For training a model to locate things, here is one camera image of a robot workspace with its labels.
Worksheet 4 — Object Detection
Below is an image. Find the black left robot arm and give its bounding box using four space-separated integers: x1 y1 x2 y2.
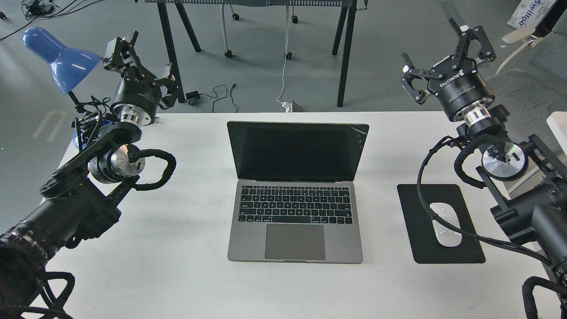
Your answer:
1 27 182 319

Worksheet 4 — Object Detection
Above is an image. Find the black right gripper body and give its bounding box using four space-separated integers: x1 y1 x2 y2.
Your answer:
432 62 495 122

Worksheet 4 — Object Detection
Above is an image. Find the black mouse pad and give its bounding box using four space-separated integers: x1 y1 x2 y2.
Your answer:
397 184 485 264

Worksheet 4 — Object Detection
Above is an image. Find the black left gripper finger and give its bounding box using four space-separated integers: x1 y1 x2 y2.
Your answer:
102 31 143 80
153 62 182 109

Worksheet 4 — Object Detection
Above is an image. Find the grey laptop computer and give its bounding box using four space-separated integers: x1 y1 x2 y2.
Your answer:
227 121 370 264

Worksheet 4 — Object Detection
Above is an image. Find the white computer mouse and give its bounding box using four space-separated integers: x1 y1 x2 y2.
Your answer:
429 202 462 247

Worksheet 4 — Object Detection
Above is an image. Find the white cardboard box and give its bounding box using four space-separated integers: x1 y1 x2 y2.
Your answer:
507 0 557 30

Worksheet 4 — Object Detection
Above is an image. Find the black cable bundle on floor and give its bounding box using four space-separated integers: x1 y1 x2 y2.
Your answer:
0 0 102 41

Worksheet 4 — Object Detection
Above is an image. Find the grey chair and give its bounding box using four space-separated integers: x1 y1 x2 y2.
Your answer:
486 22 566 140

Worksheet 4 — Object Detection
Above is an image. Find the blue desk lamp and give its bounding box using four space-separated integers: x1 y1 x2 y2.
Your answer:
23 27 101 106

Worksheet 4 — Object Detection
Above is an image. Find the black trestle table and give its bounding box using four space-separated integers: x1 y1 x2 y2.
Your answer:
150 0 369 108

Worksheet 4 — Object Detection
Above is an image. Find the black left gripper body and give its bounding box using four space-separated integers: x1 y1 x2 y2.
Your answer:
111 74 161 126

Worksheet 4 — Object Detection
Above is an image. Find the white charger cable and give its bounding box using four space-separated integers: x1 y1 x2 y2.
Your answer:
275 0 303 113

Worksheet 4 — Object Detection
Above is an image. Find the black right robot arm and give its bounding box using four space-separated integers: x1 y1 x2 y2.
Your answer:
400 19 566 319

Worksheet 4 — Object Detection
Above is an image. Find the black power adapter with cable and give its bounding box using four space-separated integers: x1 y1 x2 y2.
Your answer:
185 83 239 113

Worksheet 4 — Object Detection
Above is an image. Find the rolling chair base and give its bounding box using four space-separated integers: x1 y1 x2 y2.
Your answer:
220 0 299 62

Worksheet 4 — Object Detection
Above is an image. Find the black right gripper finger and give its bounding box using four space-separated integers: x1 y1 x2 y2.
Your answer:
448 18 496 70
400 52 443 105

